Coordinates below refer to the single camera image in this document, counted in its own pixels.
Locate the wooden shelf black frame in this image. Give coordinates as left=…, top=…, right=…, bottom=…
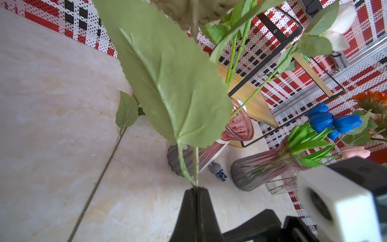
left=216, top=5, right=346, bottom=148

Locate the pale green rose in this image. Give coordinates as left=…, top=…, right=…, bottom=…
left=199, top=0, right=239, bottom=85

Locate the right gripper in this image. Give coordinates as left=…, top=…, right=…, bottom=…
left=223, top=209, right=318, bottom=242

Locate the yellow daisy flower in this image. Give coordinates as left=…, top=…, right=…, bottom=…
left=68, top=91, right=139, bottom=242

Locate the dark pink ribbed vase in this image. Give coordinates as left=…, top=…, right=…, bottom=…
left=230, top=138, right=307, bottom=192

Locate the small grey toy figure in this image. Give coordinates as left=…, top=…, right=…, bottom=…
left=208, top=161, right=227, bottom=182

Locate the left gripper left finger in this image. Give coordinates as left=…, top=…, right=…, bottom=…
left=170, top=189, right=197, bottom=242

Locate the pink glass vase with ribbon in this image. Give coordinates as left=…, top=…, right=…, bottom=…
left=167, top=109, right=254, bottom=176

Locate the white rose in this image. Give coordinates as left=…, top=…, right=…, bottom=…
left=231, top=1, right=357, bottom=118

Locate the clear glass vase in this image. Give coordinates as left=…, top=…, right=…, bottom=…
left=265, top=170, right=299, bottom=195

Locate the cream rose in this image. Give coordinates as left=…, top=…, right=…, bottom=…
left=225, top=0, right=258, bottom=87

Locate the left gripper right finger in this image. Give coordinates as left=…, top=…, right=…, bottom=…
left=196, top=188, right=225, bottom=242

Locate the pink tulip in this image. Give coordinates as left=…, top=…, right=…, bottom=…
left=340, top=146, right=371, bottom=159

